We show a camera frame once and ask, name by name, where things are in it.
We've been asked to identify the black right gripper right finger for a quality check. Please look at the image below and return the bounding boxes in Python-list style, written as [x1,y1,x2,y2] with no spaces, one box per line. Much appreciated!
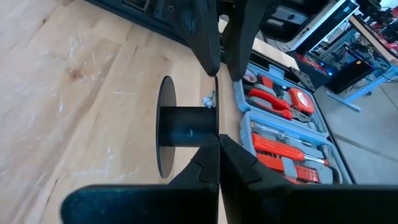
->
[219,133,398,224]

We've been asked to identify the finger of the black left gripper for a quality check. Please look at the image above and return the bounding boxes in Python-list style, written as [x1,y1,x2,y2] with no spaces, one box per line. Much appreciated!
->
[172,0,223,77]
[222,0,276,82]

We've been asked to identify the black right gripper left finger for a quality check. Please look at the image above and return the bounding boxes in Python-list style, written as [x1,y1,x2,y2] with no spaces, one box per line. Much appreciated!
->
[60,134,221,224]

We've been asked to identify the white cord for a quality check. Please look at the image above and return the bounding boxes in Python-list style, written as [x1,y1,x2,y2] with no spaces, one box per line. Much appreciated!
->
[201,90,216,109]

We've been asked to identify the black cord spool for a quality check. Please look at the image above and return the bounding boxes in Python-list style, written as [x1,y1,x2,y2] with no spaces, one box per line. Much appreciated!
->
[155,75,220,180]

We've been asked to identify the red bit set holder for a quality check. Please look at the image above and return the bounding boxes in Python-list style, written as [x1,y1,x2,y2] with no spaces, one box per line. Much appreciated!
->
[255,152,321,185]

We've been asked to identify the tiny electrical tape roll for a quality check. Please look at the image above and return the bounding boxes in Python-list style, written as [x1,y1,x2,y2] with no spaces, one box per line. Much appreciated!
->
[243,68,258,84]

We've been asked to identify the small red utility knife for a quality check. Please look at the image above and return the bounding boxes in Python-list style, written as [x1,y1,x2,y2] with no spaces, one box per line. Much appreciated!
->
[260,75,274,90]

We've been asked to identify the grey open tool case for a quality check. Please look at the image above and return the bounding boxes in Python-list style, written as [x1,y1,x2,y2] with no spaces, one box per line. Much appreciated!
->
[233,61,355,185]

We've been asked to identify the red tape measure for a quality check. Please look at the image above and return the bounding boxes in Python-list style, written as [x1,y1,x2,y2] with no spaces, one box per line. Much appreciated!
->
[287,87,316,116]

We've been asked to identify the black crate red top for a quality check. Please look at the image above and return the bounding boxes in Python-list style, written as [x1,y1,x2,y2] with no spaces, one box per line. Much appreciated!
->
[295,51,331,91]

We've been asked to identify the black computer tower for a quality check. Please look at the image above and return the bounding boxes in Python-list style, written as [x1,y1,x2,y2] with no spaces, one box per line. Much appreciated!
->
[326,58,376,95]

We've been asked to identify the wooden desk blue legs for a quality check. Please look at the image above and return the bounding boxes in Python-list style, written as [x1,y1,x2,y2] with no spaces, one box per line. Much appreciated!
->
[325,14,398,112]

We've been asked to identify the red handled pliers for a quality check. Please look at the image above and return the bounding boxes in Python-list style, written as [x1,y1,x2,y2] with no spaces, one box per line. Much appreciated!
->
[248,88,312,123]

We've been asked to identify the red handled screwdriver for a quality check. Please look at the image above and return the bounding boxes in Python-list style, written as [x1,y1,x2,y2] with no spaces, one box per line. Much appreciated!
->
[251,133,330,167]

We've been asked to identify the white and black post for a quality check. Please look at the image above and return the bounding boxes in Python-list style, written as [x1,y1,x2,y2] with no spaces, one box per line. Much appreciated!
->
[287,0,361,54]

